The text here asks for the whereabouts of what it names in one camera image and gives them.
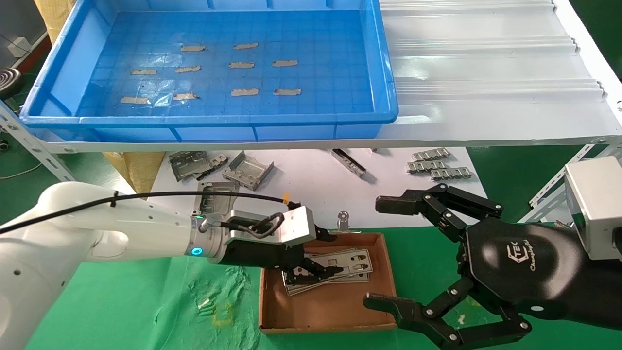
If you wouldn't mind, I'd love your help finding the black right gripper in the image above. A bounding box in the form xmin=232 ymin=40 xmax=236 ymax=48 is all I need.
xmin=363 ymin=183 xmax=622 ymax=350

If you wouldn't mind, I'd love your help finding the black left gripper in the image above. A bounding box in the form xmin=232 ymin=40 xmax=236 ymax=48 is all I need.
xmin=214 ymin=225 xmax=343 ymax=285

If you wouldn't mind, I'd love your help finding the brown cardboard box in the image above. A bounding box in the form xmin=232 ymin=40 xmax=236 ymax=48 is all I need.
xmin=259 ymin=232 xmax=398 ymax=334

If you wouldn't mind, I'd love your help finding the blue plastic tray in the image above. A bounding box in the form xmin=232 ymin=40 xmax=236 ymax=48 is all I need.
xmin=20 ymin=0 xmax=399 ymax=142

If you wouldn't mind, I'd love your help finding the small white adapter box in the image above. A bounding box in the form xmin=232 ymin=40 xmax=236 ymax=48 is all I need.
xmin=7 ymin=36 xmax=32 ymax=56

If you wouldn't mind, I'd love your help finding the silver binder clip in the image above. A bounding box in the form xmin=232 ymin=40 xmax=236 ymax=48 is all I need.
xmin=334 ymin=211 xmax=361 ymax=235

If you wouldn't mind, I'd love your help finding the white flat shelf board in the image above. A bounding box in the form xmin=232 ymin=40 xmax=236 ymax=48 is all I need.
xmin=136 ymin=146 xmax=495 ymax=233

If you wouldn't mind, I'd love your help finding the silver comb-shaped metal strip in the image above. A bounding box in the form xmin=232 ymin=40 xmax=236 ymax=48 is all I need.
xmin=431 ymin=167 xmax=473 ymax=181
xmin=406 ymin=161 xmax=448 ymax=174
xmin=412 ymin=148 xmax=450 ymax=162

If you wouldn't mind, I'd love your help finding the narrow perforated metal bar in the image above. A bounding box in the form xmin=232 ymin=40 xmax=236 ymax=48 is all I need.
xmin=331 ymin=149 xmax=367 ymax=178

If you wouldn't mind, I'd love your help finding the flat grey metal plate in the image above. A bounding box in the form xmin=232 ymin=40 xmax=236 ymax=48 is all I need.
xmin=194 ymin=182 xmax=240 ymax=218

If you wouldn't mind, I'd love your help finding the green tablecloth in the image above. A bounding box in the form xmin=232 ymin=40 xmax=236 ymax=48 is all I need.
xmin=0 ymin=228 xmax=622 ymax=350

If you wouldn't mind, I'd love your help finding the white ribbed shelf board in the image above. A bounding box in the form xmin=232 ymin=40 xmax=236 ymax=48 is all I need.
xmin=34 ymin=0 xmax=622 ymax=154

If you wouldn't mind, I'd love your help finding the yellow woven sack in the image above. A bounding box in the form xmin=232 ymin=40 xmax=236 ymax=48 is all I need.
xmin=102 ymin=152 xmax=167 ymax=201
xmin=34 ymin=0 xmax=81 ymax=43

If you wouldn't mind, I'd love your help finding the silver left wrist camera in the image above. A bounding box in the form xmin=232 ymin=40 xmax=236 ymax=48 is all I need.
xmin=226 ymin=206 xmax=317 ymax=246

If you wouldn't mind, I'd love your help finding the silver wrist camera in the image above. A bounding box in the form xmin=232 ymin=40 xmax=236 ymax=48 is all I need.
xmin=564 ymin=156 xmax=622 ymax=262
xmin=226 ymin=206 xmax=317 ymax=246

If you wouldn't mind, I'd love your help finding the folded grey metal bracket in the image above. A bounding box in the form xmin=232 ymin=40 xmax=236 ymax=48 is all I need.
xmin=222 ymin=151 xmax=275 ymax=191

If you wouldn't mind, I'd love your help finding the white slotted shelf post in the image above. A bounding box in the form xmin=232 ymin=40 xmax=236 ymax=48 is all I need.
xmin=518 ymin=141 xmax=622 ymax=225
xmin=0 ymin=100 xmax=77 ymax=184

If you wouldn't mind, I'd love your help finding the grey stamped metal bracket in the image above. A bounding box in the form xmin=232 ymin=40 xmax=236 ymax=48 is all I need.
xmin=169 ymin=151 xmax=214 ymax=182

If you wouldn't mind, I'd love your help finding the black camera cable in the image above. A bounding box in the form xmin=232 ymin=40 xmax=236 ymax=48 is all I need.
xmin=0 ymin=191 xmax=292 ymax=235

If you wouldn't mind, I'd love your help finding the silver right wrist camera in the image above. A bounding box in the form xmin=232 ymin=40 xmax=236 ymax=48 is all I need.
xmin=564 ymin=156 xmax=622 ymax=262

